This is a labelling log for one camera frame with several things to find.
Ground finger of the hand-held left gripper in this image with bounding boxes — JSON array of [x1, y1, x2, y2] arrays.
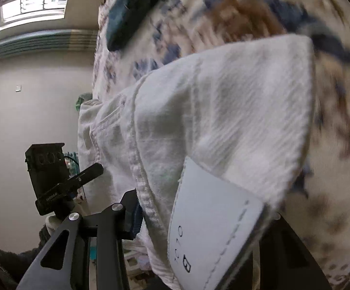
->
[[64, 163, 104, 189]]

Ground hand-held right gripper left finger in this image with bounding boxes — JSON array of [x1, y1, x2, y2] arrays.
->
[[16, 189, 142, 290]]

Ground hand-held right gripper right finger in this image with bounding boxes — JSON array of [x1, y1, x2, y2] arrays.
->
[[220, 213, 333, 290]]

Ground white pants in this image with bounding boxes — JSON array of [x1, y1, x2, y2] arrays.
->
[[77, 34, 316, 290]]

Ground person's left forearm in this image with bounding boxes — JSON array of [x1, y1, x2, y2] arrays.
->
[[0, 211, 73, 290]]

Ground green and white plastic bag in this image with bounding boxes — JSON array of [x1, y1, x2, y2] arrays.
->
[[74, 92, 94, 112]]

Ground grey-green striped curtain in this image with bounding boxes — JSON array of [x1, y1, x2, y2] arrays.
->
[[0, 29, 98, 64]]

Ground folded blue jeans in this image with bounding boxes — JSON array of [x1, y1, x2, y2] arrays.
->
[[106, 0, 163, 52]]

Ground floral bed blanket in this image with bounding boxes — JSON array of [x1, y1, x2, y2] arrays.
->
[[92, 0, 350, 284]]

